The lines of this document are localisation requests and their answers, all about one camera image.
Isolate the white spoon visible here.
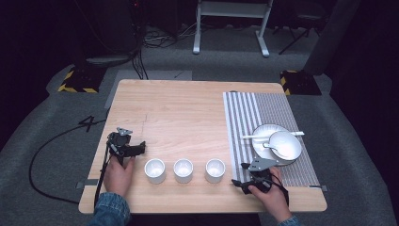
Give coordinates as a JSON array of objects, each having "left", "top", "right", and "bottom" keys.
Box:
[{"left": 262, "top": 142, "right": 283, "bottom": 153}]

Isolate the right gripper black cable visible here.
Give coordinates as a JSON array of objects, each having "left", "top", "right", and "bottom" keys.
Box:
[{"left": 258, "top": 170, "right": 290, "bottom": 207}]

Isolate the black tripod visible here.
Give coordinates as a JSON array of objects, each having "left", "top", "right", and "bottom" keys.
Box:
[{"left": 272, "top": 17, "right": 318, "bottom": 57}]

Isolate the white metal table frame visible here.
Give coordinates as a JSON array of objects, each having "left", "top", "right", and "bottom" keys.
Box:
[{"left": 192, "top": 0, "right": 275, "bottom": 58}]

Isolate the grey striped placemat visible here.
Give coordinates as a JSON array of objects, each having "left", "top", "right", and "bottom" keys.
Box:
[{"left": 222, "top": 90, "right": 321, "bottom": 188}]

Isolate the white cup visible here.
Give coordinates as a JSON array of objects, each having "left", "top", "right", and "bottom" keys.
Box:
[
  {"left": 172, "top": 158, "right": 195, "bottom": 185},
  {"left": 143, "top": 157, "right": 167, "bottom": 185},
  {"left": 204, "top": 158, "right": 227, "bottom": 185}
]

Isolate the grey curtain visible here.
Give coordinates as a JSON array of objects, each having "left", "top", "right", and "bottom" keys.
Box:
[{"left": 302, "top": 0, "right": 362, "bottom": 76}]

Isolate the person's left hand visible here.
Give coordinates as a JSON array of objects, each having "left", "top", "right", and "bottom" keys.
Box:
[{"left": 103, "top": 155, "right": 136, "bottom": 199}]

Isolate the black yellow striped base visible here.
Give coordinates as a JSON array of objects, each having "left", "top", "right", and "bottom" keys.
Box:
[
  {"left": 279, "top": 69, "right": 323, "bottom": 97},
  {"left": 57, "top": 65, "right": 106, "bottom": 94}
]

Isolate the white plate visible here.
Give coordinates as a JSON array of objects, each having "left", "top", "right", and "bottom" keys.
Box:
[{"left": 250, "top": 123, "right": 298, "bottom": 167}]

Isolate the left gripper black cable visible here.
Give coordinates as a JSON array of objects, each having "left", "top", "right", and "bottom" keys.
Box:
[{"left": 93, "top": 142, "right": 121, "bottom": 209}]

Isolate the white bowl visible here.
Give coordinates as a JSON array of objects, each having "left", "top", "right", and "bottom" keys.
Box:
[{"left": 268, "top": 130, "right": 303, "bottom": 161}]

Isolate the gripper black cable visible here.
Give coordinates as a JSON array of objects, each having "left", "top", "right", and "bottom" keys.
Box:
[
  {"left": 258, "top": 170, "right": 290, "bottom": 207},
  {"left": 93, "top": 142, "right": 121, "bottom": 209}
]

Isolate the bundle of black cables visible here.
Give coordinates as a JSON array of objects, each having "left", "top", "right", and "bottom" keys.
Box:
[{"left": 130, "top": 0, "right": 177, "bottom": 80}]

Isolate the person's right hand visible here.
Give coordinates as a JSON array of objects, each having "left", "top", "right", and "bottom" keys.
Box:
[{"left": 248, "top": 167, "right": 293, "bottom": 223}]

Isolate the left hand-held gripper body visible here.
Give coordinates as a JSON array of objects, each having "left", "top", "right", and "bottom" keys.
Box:
[{"left": 106, "top": 126, "right": 134, "bottom": 166}]

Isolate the white long utensil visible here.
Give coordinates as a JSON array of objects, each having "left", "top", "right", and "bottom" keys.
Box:
[{"left": 242, "top": 131, "right": 306, "bottom": 140}]

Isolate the black floor cable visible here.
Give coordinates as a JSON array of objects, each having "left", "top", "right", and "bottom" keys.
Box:
[{"left": 28, "top": 115, "right": 109, "bottom": 205}]

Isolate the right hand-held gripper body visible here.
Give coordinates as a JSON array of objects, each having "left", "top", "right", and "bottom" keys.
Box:
[{"left": 246, "top": 157, "right": 279, "bottom": 193}]

